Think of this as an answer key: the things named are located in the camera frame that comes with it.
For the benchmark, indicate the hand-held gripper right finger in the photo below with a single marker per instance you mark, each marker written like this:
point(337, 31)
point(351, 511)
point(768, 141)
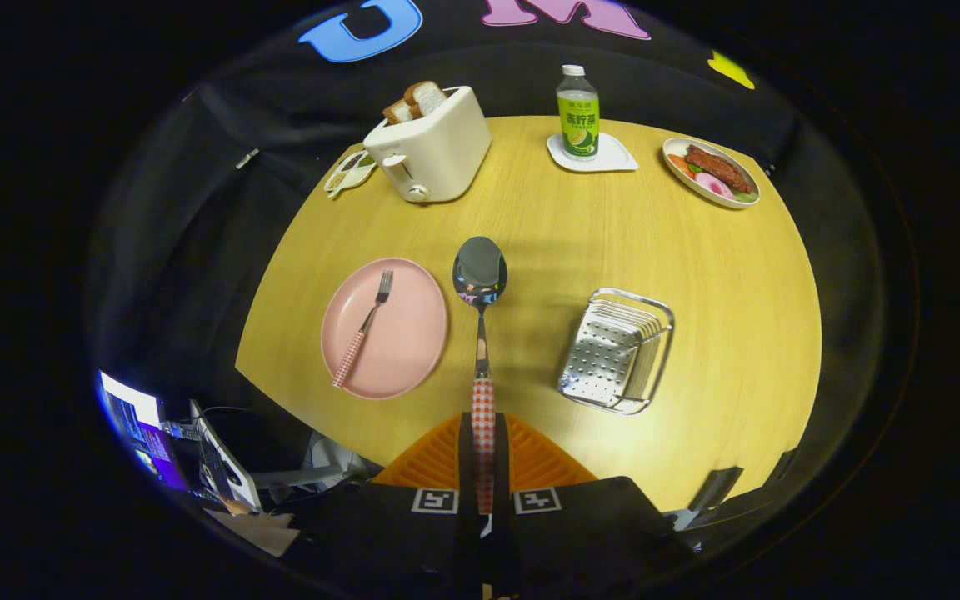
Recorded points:
point(502, 458)

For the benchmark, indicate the white cloth clip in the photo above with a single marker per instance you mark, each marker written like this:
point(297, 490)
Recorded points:
point(247, 158)

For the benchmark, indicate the orange carrot piece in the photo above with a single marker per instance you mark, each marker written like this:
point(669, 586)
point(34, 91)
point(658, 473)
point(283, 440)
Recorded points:
point(680, 164)

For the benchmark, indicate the green label drink bottle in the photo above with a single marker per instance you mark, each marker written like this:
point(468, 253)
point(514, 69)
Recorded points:
point(577, 125)

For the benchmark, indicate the white toaster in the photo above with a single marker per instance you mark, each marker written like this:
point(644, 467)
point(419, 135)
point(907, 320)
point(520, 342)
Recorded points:
point(447, 142)

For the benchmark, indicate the pink round food slice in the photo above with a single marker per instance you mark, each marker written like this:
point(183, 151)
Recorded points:
point(713, 185)

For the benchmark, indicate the white oval food plate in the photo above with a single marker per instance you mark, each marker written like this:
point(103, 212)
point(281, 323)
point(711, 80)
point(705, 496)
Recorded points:
point(677, 146)

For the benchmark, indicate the white keyboard with black keys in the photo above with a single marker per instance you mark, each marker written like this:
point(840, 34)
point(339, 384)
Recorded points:
point(222, 467)

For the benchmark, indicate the toasted bread slice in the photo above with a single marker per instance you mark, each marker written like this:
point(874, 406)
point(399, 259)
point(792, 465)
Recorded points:
point(397, 112)
point(426, 98)

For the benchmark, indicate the white square coaster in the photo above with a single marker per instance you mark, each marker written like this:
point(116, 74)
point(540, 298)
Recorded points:
point(613, 158)

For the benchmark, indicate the white divided condiment dish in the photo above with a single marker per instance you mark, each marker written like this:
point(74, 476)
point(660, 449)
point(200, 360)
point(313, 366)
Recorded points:
point(351, 171)

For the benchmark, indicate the lit computer screen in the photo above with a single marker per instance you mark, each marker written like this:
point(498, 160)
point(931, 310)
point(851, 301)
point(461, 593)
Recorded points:
point(134, 417)

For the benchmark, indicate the pink round plate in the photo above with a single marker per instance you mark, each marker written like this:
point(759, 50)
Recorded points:
point(405, 333)

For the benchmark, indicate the brown meat strip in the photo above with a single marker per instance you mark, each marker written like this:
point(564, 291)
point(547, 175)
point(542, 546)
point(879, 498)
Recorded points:
point(717, 168)

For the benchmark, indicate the grey metal frame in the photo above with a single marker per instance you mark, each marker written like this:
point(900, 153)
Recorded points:
point(313, 475)

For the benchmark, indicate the black table leg bracket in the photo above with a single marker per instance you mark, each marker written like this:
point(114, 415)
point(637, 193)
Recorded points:
point(713, 492)

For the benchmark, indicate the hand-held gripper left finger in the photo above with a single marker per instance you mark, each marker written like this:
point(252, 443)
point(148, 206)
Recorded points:
point(465, 458)

